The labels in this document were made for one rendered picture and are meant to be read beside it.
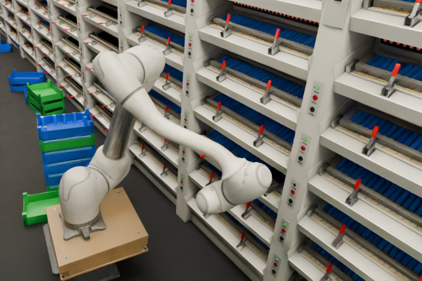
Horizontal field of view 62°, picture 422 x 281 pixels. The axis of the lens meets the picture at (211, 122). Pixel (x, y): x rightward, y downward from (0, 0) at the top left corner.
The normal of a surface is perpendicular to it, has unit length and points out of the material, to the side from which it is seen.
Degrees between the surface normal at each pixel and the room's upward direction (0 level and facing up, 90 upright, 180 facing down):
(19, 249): 0
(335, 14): 90
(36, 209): 0
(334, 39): 90
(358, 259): 21
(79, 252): 2
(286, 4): 111
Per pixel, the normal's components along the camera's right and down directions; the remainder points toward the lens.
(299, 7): -0.75, 0.53
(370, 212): -0.20, -0.75
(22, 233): 0.08, -0.89
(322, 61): -0.77, 0.22
